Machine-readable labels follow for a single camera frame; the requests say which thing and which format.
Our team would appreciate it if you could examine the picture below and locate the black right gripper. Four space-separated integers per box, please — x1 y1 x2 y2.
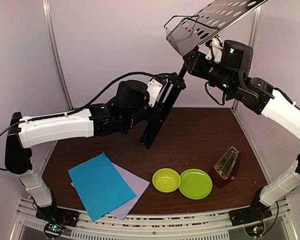
182 48 238 95

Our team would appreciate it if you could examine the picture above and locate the black perforated music stand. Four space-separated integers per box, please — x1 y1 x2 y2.
140 0 265 149

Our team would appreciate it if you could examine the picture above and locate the blue sheet music paper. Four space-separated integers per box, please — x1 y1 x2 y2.
67 152 137 222

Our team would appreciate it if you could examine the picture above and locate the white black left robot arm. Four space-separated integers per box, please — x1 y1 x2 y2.
0 71 177 222

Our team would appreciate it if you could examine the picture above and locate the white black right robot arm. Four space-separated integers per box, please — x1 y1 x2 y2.
183 40 300 221

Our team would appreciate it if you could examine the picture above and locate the lime green bowl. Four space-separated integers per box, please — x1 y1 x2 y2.
152 168 181 194

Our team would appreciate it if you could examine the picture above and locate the lavender paper sheet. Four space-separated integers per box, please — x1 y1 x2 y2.
70 162 151 221

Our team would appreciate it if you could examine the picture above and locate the lime green plate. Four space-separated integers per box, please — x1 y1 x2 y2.
178 168 213 200

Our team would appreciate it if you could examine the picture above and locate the brown wooden metronome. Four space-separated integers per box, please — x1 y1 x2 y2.
209 146 241 189

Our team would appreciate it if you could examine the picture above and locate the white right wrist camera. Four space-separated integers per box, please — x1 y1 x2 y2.
205 36 223 63

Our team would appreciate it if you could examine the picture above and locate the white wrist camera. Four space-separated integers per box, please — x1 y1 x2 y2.
147 77 167 108
205 36 223 63

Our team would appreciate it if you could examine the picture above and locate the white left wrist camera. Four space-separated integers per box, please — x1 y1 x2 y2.
147 77 167 108

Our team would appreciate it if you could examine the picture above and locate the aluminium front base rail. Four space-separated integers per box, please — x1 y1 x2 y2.
8 198 298 240

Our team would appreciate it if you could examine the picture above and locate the aluminium left corner post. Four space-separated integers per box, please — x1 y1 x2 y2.
42 0 74 110

